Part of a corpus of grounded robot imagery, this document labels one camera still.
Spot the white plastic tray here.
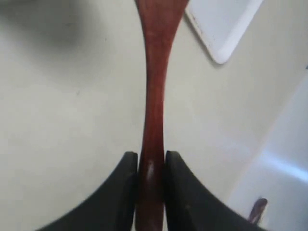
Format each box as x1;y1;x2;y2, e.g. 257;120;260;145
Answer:
185;0;262;64

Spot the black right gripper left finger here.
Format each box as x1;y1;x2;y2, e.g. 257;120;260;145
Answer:
40;152;138;231

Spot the dark red wooden spoon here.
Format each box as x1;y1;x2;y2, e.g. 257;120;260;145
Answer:
135;0;188;231

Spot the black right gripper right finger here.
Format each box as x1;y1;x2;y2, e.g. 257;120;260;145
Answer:
165;151;261;231

